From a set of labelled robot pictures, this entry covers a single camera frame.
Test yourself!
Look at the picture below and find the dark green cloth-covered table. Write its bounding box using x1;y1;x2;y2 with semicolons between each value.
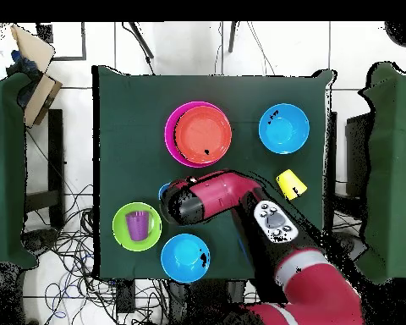
357;61;406;284
0;72;39;270

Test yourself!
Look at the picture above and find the black pedestal foot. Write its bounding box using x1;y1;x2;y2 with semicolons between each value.
20;228;60;256

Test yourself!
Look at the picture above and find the black bench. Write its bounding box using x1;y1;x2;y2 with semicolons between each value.
24;108;66;229

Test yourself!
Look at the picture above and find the blue cloth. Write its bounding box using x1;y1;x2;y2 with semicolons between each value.
5;49;43;77

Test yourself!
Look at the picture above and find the brown cardboard box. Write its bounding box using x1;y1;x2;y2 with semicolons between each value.
9;24;63;129

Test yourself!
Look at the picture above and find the orange bowl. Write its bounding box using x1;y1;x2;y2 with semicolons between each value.
174;105;233;166

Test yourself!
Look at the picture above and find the black round object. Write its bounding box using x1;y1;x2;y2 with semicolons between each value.
383;21;406;48

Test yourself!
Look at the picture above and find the black tripod leg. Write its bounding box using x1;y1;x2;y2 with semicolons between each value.
121;21;156;61
228;20;239;54

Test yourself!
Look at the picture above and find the pink bowl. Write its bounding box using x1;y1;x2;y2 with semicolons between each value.
163;100;233;169

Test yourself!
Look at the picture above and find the light blue bowl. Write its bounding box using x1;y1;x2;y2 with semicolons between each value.
160;233;211;284
258;102;311;156

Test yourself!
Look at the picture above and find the black metal frame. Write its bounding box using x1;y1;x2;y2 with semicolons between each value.
36;21;88;63

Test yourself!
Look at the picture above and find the purple cup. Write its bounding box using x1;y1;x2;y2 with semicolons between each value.
124;210;150;242

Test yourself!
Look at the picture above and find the lime green bowl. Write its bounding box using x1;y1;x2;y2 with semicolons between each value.
112;201;163;252

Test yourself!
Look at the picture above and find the dark green tablecloth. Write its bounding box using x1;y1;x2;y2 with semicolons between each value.
92;64;336;282

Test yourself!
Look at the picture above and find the tangle of black cables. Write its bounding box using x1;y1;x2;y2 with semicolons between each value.
23;184;170;325

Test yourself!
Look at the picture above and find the light blue cup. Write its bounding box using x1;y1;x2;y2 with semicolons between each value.
157;182;172;201

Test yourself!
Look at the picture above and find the yellow cup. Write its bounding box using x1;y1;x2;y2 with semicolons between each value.
275;168;308;201

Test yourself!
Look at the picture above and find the black power strip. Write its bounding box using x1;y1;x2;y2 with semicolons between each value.
115;279;137;315

